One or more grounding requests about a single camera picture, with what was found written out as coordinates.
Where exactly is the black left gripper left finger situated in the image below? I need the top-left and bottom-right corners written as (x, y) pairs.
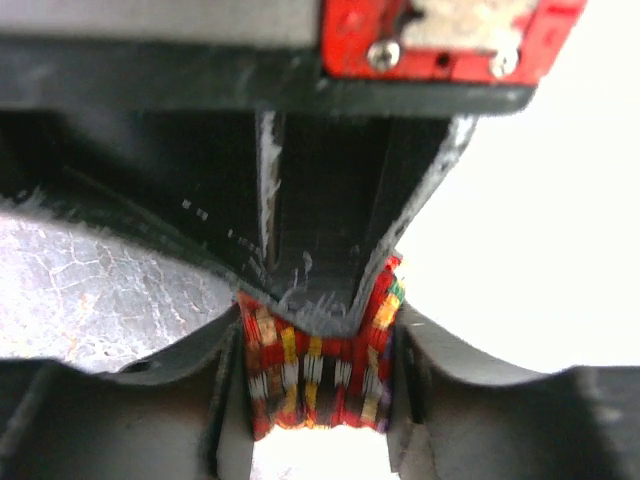
top-left (1, 307), bottom-right (254, 479)

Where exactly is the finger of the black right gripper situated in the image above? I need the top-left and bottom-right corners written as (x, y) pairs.
top-left (1, 108), bottom-right (280, 306)
top-left (272, 115), bottom-right (478, 335)

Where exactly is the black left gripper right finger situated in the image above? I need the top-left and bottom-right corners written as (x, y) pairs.
top-left (387, 305), bottom-right (639, 479)

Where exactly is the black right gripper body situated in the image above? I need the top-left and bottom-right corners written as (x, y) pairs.
top-left (1, 1), bottom-right (585, 117)

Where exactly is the multicolour patchwork tie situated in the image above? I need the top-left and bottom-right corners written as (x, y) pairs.
top-left (237, 255), bottom-right (405, 440)

